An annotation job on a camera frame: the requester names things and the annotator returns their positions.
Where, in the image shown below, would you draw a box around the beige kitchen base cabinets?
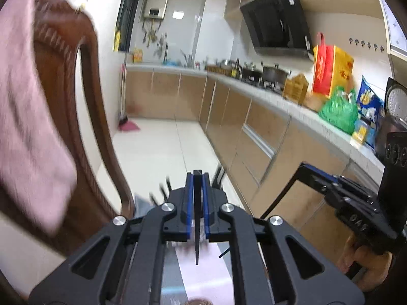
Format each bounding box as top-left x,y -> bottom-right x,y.
124,65 -> 384,261

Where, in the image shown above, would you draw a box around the person's right hand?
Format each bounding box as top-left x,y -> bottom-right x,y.
337,234 -> 393,292

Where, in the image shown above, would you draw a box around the grey plastic utensil holder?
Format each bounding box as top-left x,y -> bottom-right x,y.
133,193 -> 159,218

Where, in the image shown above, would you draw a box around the pink broom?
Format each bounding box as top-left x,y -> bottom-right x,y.
118,63 -> 141,133

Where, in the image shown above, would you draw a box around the blue snack bag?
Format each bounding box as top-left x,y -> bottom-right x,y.
353,77 -> 384,149

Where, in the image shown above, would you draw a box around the green plastic bag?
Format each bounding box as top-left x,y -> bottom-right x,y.
318,86 -> 358,135

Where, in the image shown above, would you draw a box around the black cooking pot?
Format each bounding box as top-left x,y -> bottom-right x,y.
261,63 -> 292,85

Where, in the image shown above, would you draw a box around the wooden knife block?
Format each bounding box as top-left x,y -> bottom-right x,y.
282,73 -> 309,105

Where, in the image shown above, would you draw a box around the pink fluffy towel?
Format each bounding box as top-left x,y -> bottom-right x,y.
1,0 -> 77,235

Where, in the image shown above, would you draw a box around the yellow bottle on sill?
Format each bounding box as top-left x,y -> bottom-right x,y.
113,30 -> 121,52

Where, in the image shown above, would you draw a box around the red yellow shopping bag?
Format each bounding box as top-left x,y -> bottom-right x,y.
312,32 -> 354,98

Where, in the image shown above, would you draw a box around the black range hood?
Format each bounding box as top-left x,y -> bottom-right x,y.
240,0 -> 313,60

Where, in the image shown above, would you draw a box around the white gas water heater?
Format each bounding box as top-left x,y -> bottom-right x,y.
143,0 -> 168,20

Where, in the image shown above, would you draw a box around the carved brown wooden chair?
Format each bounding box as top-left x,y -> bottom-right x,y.
0,0 -> 136,299

